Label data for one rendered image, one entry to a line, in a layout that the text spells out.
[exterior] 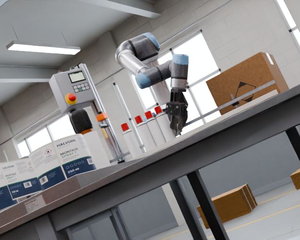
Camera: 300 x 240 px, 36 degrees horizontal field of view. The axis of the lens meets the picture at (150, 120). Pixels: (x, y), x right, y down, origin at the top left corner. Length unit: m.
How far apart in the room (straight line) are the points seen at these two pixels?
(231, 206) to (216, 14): 3.22
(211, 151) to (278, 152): 6.28
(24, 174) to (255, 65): 1.12
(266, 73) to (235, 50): 5.44
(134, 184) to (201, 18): 6.52
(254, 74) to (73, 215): 1.14
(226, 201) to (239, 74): 4.06
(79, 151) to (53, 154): 0.09
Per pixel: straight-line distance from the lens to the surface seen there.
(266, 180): 7.59
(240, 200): 6.07
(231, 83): 2.21
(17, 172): 1.86
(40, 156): 1.58
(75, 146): 1.58
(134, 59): 2.27
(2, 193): 1.79
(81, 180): 1.43
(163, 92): 2.48
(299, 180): 6.34
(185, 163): 1.23
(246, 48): 7.54
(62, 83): 2.37
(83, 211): 1.39
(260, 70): 2.18
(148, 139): 2.11
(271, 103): 1.12
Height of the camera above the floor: 0.74
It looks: 8 degrees up
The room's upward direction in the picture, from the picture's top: 24 degrees counter-clockwise
